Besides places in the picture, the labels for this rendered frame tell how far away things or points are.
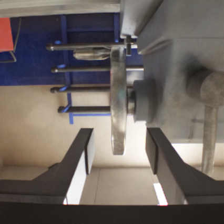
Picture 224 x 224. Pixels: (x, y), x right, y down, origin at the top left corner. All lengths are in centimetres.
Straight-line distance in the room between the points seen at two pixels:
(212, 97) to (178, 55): 7
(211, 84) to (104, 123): 338
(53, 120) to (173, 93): 362
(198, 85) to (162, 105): 7
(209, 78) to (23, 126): 408
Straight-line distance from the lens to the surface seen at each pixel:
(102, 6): 57
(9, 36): 233
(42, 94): 374
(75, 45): 295
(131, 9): 27
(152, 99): 30
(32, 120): 401
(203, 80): 21
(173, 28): 22
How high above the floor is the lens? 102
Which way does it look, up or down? 16 degrees up
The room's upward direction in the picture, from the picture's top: 179 degrees clockwise
